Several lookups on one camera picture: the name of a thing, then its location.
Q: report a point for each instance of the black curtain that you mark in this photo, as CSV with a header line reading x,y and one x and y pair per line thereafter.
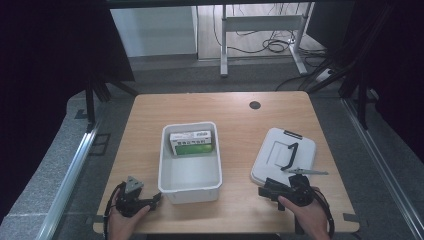
x,y
43,66
400,66

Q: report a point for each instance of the person's right hand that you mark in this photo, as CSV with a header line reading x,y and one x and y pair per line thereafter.
x,y
308,218

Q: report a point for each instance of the black round table grommet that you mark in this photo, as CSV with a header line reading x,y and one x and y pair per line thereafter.
x,y
255,105

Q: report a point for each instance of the white cabinet panel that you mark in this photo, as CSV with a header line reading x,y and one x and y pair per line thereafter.
x,y
153,31

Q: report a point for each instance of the black tripod stand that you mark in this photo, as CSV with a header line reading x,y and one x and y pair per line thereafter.
x,y
361,96
95,95

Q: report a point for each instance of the green and white carton box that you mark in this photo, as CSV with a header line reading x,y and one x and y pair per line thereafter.
x,y
191,143

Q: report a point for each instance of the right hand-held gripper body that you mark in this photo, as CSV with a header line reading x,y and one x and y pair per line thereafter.
x,y
300,191

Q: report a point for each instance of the white power strip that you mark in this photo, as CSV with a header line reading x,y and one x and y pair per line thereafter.
x,y
324,75

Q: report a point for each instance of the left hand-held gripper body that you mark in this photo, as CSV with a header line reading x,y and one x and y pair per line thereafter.
x,y
128,201

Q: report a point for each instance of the person's left hand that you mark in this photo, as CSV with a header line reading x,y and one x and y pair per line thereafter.
x,y
121,225

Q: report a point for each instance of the aluminium rail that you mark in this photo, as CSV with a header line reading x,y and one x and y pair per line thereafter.
x,y
383,170
66,186

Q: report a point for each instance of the white plastic bin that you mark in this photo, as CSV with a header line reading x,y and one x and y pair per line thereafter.
x,y
190,173

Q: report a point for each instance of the white metal desk frame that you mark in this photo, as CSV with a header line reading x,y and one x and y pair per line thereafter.
x,y
260,24

